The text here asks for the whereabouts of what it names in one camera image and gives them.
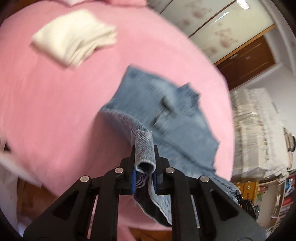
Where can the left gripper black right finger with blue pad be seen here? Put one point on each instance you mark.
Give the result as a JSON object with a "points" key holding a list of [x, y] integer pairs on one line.
{"points": [[200, 210]]}

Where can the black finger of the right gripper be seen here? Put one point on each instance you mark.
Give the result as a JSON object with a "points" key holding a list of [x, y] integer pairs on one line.
{"points": [[247, 205]]}

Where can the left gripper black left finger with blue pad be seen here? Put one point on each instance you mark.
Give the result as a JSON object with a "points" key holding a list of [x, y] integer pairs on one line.
{"points": [[88, 210]]}

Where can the blue denim jacket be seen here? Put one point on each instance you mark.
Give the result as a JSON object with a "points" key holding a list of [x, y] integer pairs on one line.
{"points": [[160, 118]]}

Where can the white lace curtain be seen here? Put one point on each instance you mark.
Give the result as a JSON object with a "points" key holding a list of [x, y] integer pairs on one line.
{"points": [[260, 146]]}

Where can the white dotted bed sheet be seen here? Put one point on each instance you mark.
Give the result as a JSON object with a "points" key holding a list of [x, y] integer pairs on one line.
{"points": [[11, 171]]}

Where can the pink bed cover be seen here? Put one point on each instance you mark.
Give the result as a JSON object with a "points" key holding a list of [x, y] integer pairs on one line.
{"points": [[50, 115]]}

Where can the brown wooden cabinet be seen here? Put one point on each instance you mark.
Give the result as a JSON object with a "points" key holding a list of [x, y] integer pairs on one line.
{"points": [[247, 61]]}

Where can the floral glass wardrobe door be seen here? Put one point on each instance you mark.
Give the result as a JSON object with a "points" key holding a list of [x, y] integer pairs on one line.
{"points": [[217, 27]]}

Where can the folded white fleece blanket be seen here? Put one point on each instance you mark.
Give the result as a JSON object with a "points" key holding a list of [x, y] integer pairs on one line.
{"points": [[73, 37]]}

